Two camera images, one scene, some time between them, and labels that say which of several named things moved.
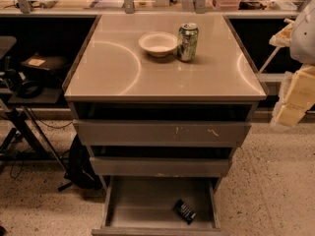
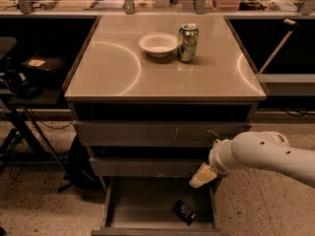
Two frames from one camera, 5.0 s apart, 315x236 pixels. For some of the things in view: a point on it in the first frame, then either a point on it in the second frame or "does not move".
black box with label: x=45 y=62 does not move
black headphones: x=29 y=88 does not move
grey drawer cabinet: x=162 y=101 does not move
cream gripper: x=303 y=38 → x=217 y=157
